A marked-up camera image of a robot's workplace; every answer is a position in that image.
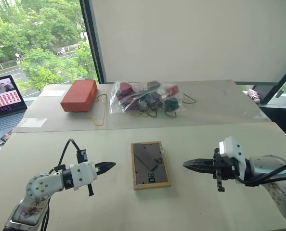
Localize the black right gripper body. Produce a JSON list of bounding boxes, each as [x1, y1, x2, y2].
[[212, 148, 238, 193]]

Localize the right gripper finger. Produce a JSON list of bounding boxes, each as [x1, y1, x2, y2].
[[182, 158, 215, 167], [184, 166, 215, 176]]

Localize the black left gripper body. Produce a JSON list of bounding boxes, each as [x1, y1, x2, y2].
[[87, 163, 101, 197]]

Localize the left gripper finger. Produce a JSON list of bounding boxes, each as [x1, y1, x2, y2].
[[96, 165, 115, 176], [96, 162, 117, 170]]

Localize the open laptop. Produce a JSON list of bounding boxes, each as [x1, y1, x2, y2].
[[0, 75, 28, 148]]

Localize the orange brick block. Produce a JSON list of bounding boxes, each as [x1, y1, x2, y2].
[[60, 79, 98, 113]]

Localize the clear plastic bag of clips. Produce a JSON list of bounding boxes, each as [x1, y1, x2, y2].
[[109, 80, 186, 119]]

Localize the pink folded umbrella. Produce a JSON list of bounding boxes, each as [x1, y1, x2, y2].
[[247, 88, 262, 104]]

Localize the small dark object by laptop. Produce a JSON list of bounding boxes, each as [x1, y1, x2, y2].
[[0, 131, 13, 143]]

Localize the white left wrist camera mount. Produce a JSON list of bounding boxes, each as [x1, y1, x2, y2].
[[69, 161, 98, 192]]

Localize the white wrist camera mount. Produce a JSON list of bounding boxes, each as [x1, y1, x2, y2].
[[218, 136, 247, 179], [69, 161, 98, 192]]

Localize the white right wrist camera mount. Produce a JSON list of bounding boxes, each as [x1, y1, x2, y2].
[[218, 136, 247, 179]]

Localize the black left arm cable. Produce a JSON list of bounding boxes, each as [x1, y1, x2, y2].
[[49, 138, 88, 174]]

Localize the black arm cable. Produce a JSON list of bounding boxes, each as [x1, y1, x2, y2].
[[234, 159, 286, 187], [49, 138, 88, 174]]

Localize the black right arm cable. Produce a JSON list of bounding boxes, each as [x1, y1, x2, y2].
[[234, 159, 286, 187]]

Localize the wooden picture frame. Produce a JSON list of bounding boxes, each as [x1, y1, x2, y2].
[[130, 141, 172, 192]]

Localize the yellow cord loop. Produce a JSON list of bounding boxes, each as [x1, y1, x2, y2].
[[89, 93, 109, 127]]

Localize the green cord loop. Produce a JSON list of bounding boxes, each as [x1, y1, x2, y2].
[[181, 93, 197, 105]]

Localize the black window frame post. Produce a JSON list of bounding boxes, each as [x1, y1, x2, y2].
[[79, 0, 107, 84]]

